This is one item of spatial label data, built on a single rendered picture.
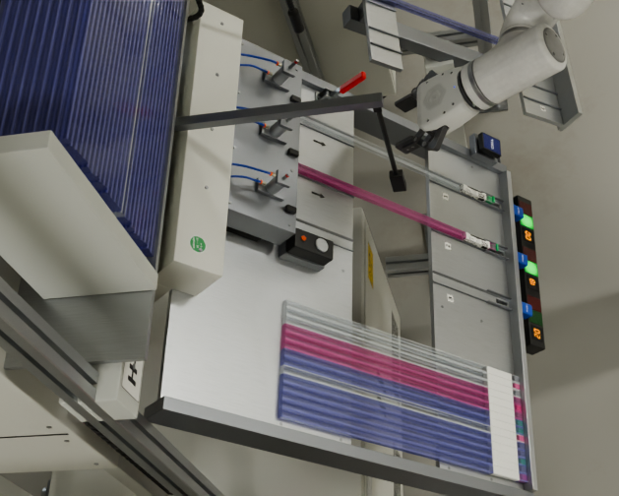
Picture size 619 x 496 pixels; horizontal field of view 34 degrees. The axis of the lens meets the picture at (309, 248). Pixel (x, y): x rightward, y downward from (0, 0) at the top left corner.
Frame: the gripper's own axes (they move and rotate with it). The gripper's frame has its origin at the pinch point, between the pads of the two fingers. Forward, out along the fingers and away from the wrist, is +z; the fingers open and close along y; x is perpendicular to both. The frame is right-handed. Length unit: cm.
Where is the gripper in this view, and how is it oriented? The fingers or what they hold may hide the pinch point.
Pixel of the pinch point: (403, 126)
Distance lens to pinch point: 182.8
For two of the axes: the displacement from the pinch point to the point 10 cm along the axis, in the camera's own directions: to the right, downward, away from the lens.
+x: 7.1, 3.7, 6.0
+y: -0.3, 8.7, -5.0
